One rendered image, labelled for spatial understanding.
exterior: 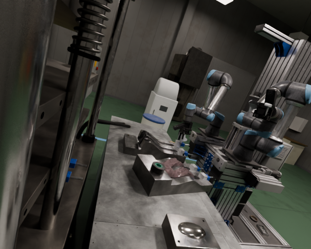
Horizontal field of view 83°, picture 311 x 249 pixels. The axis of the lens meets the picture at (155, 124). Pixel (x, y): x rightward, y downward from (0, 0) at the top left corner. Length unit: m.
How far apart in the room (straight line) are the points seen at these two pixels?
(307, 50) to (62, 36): 6.91
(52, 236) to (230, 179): 1.24
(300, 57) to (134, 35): 6.16
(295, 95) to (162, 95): 3.41
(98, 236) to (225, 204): 1.50
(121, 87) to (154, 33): 2.39
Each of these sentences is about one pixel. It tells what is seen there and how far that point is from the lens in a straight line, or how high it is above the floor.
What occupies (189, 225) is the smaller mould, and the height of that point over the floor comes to 0.86.
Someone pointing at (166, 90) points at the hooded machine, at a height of 1.15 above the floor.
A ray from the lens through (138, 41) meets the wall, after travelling 7.35.
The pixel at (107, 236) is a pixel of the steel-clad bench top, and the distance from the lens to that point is 0.80.
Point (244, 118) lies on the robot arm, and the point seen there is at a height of 1.35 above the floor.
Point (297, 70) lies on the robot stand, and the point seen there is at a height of 1.82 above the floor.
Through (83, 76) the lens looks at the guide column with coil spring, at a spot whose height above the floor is 1.35.
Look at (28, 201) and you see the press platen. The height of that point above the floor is 1.04.
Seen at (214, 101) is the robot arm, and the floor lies 1.37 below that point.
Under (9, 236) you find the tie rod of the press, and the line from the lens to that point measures 0.22.
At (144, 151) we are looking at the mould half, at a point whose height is 0.85.
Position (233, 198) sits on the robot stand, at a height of 0.55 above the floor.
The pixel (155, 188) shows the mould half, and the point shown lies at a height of 0.85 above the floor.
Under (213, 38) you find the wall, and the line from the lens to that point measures 8.30.
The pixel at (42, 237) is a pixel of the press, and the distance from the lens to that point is 0.80.
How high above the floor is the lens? 1.41
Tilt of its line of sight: 15 degrees down
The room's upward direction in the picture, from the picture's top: 20 degrees clockwise
